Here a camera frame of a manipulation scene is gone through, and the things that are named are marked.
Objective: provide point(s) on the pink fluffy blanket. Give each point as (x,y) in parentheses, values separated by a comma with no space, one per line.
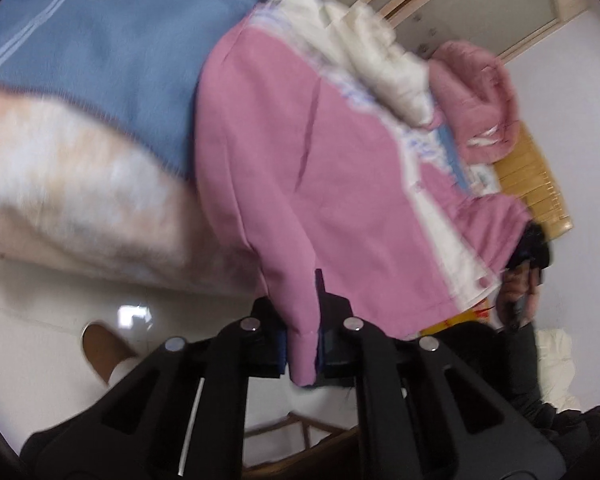
(478,99)

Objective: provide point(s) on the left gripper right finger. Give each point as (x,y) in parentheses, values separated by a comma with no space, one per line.
(422,412)

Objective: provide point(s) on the yellow wooden headboard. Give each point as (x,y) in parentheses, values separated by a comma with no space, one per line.
(525,173)

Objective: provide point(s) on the brown slipper foot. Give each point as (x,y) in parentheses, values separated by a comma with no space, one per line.
(108,354)

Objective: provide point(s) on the blue patterned bed sheet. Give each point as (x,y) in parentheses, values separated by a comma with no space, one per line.
(134,64)

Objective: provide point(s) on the floral mattress pad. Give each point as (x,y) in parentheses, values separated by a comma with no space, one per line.
(80,197)

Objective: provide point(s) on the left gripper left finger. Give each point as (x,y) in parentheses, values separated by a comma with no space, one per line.
(179,414)

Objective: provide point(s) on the person's right hand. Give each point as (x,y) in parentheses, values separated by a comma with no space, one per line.
(519,295)

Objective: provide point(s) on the pink and white hooded jacket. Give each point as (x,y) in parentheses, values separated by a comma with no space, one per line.
(315,158)

